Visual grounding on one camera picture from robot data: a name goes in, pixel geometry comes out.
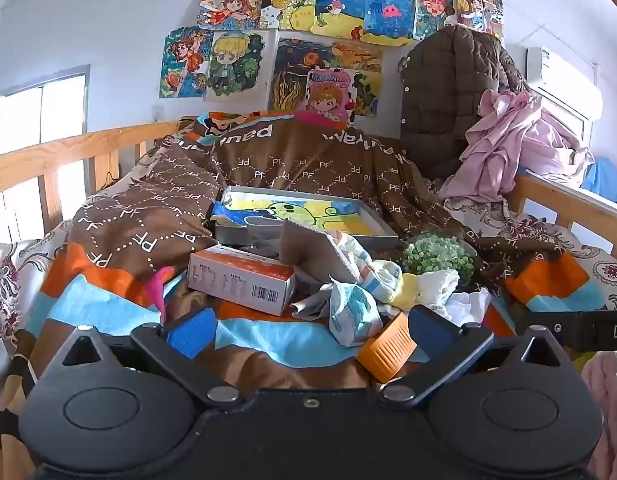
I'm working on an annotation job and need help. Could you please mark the orange and yellow landscape drawing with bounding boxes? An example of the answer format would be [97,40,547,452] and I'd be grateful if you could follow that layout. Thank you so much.
[331,41,384,119]

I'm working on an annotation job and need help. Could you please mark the mermaid girl drawing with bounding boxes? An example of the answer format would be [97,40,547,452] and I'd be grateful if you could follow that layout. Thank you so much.
[159,26,214,100]

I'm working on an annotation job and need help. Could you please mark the red haired child drawing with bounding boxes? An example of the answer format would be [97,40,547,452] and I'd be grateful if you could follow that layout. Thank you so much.
[413,0,457,41]

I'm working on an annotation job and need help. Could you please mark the floral bed sheet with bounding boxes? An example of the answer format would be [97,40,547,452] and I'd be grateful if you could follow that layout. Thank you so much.
[0,195,617,361]

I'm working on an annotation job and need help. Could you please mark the orange haired girl drawing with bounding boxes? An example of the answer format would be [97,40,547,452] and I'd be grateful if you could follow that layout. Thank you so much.
[198,0,264,31]

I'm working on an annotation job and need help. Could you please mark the white sock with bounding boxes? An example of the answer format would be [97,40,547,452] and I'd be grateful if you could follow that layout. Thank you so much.
[422,269,462,307]

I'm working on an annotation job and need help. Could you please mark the pink sock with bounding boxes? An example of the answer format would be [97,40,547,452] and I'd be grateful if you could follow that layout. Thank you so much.
[142,266,177,326]

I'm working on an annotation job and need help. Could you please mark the light blue patterned sock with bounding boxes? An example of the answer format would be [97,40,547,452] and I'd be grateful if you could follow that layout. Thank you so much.
[290,280,385,348]

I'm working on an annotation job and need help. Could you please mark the pink framed blond child drawing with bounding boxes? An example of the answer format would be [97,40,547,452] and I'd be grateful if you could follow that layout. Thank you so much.
[306,67,357,124]

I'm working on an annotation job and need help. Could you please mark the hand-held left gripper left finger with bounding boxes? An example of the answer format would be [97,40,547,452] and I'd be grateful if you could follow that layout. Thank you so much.
[48,305,244,408]

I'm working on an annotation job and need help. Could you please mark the blue dress girl drawing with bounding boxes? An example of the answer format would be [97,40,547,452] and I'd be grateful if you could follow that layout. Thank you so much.
[455,0,505,41]

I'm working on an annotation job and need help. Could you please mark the pineapple drawing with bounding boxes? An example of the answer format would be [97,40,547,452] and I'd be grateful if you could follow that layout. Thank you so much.
[262,0,316,31]

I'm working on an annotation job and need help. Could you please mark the brown quilted jacket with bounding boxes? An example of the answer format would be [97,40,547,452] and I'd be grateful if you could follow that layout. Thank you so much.
[399,25,530,182]

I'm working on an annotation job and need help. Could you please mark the person's right forearm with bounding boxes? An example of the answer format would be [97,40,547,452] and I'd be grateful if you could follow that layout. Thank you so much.
[581,350,617,480]

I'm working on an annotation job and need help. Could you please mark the brown printed blanket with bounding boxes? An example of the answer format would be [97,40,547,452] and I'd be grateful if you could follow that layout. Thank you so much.
[0,110,611,466]

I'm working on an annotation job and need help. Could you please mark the light blue cloth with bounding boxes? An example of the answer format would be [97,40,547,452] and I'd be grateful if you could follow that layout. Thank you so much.
[581,157,617,207]

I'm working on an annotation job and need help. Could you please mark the white air conditioner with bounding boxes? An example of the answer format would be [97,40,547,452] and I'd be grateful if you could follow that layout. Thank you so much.
[525,47,604,122]

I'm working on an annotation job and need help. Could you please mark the fish drawing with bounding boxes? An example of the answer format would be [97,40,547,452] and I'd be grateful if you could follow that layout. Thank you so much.
[311,0,369,41]

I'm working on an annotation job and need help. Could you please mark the glass jar of green stars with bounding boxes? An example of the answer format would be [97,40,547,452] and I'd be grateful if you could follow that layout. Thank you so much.
[401,230,478,292]

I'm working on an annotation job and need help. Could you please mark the white cloth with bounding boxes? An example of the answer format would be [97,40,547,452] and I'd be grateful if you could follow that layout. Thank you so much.
[444,287,494,337]

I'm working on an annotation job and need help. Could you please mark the pink jellyfish drawing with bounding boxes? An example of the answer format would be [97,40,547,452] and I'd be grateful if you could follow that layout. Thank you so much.
[362,0,417,47]

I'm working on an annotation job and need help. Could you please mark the striped sock with yellow cuff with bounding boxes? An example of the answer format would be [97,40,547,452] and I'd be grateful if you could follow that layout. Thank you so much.
[338,232,430,308]

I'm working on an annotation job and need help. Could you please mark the blond boy green drawing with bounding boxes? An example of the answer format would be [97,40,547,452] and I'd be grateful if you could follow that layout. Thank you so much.
[206,30,267,99]

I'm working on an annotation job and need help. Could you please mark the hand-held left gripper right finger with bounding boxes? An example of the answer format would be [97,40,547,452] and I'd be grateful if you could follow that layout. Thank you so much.
[381,305,571,407]

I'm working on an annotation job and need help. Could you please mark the grey shallow tray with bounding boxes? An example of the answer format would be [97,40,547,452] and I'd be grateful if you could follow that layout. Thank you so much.
[211,185,400,252]

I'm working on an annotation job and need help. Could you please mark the window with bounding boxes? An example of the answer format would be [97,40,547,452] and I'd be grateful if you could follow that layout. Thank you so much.
[0,65,92,241]

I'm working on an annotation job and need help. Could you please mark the wooden bed rail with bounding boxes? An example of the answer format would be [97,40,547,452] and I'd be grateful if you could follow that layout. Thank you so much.
[511,170,617,256]
[0,120,189,246]

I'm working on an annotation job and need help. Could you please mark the orange and white carton box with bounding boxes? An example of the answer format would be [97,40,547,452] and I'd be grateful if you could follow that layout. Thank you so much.
[187,245,296,317]

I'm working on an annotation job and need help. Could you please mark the magenta cloth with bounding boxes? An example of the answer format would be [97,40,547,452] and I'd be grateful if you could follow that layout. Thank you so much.
[293,110,350,129]

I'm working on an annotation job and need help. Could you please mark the orange ribbed sock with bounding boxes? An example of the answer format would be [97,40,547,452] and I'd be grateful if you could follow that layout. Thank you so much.
[355,312,420,385]

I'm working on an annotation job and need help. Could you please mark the dark blue seaweed drawing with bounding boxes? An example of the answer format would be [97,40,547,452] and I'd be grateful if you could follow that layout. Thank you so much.
[273,37,335,112]

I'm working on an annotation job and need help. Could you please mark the pink garment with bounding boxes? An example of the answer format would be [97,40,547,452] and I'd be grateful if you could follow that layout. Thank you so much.
[438,87,596,211]

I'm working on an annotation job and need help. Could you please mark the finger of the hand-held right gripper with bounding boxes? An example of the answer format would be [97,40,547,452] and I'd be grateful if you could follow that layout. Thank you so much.
[515,310,589,349]

